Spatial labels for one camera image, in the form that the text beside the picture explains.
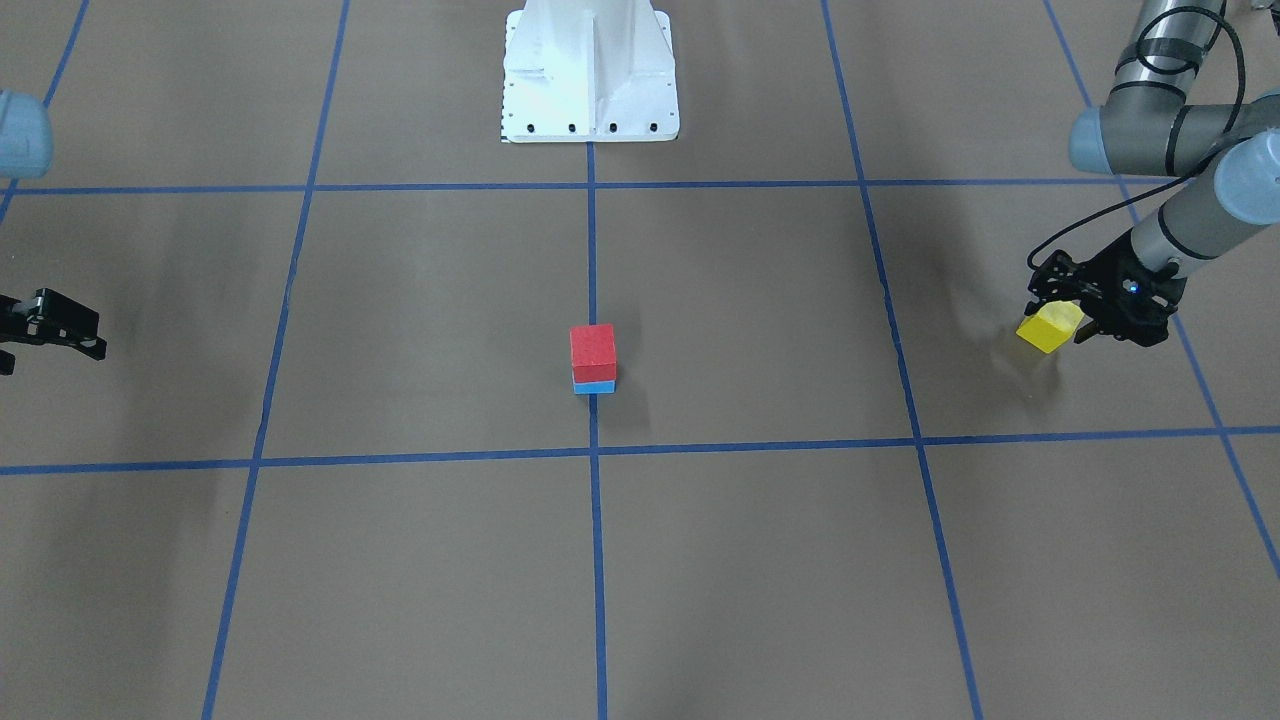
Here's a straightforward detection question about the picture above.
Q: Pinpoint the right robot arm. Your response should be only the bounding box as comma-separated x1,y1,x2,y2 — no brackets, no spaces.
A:
1,88,108,361

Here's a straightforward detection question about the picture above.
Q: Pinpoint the brown paper table cover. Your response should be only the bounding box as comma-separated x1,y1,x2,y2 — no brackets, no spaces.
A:
3,1,1277,719

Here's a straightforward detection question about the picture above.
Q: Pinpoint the yellow wooden block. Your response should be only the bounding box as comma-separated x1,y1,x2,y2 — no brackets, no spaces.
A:
1016,301,1085,354

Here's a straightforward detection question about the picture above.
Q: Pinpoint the blue wooden block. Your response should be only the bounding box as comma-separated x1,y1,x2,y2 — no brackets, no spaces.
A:
572,379,617,395

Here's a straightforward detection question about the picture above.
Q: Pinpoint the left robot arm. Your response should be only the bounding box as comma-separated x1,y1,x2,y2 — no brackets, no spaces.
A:
1018,1,1279,354

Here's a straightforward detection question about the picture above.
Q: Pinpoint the red wooden block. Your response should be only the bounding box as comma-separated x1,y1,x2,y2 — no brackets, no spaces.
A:
570,324,618,386

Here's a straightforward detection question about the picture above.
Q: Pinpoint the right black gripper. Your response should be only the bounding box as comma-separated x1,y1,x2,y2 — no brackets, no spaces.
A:
1,290,108,375

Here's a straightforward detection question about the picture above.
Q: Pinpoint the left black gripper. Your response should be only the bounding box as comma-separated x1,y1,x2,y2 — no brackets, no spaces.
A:
1027,236,1187,348

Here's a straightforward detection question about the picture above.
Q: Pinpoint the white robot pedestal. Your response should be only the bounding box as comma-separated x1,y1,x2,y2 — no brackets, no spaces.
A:
500,1,681,143

